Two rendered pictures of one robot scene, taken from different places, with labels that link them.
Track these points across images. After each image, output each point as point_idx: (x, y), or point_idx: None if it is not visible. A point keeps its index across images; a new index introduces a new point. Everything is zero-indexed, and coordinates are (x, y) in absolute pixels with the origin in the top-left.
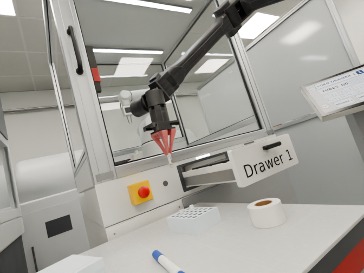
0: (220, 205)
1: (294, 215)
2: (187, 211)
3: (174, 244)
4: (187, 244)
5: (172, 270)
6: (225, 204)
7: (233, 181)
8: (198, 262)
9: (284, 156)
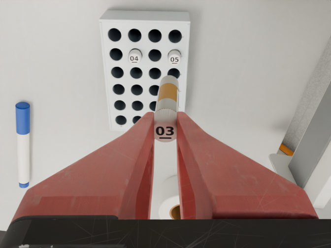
0: (316, 18)
1: None
2: (158, 49)
3: (70, 90)
4: (82, 117)
5: (18, 174)
6: (314, 37)
7: (300, 139)
8: (57, 170)
9: None
